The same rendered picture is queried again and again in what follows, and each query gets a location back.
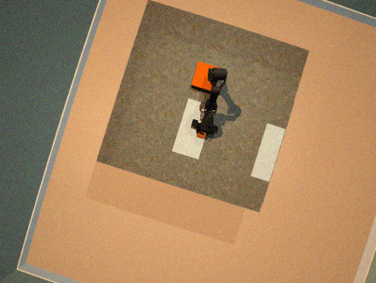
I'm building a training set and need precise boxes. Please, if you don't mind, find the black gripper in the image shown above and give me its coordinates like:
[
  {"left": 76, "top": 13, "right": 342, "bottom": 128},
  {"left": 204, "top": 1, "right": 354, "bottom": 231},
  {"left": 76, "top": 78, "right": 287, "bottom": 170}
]
[{"left": 191, "top": 119, "right": 218, "bottom": 136}]

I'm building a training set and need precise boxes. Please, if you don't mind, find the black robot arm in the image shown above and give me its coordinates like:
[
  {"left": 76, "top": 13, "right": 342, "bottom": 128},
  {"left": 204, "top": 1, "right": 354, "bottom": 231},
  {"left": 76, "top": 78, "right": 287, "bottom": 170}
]
[{"left": 200, "top": 67, "right": 228, "bottom": 133}]

